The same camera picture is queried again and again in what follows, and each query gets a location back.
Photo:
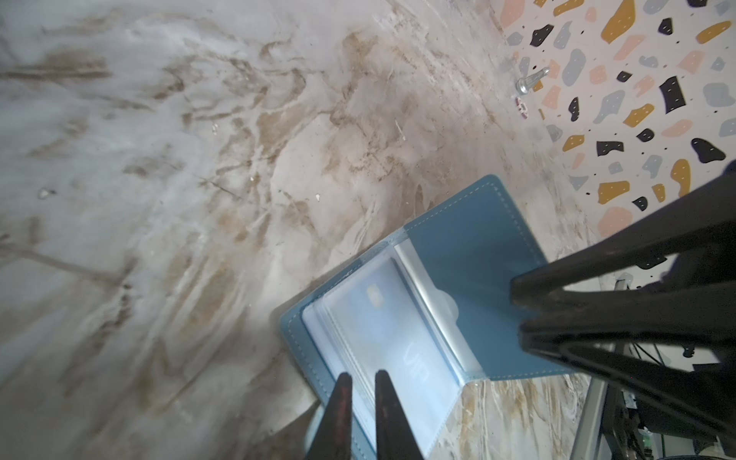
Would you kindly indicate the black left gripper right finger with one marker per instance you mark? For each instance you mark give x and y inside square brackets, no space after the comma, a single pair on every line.
[395,439]

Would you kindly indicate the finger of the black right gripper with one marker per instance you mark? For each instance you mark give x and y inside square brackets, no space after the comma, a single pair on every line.
[703,400]
[702,218]

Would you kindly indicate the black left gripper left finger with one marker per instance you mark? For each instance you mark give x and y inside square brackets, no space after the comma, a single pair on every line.
[333,438]

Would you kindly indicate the blue VIP card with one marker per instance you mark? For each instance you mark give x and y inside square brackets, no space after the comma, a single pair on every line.
[374,322]

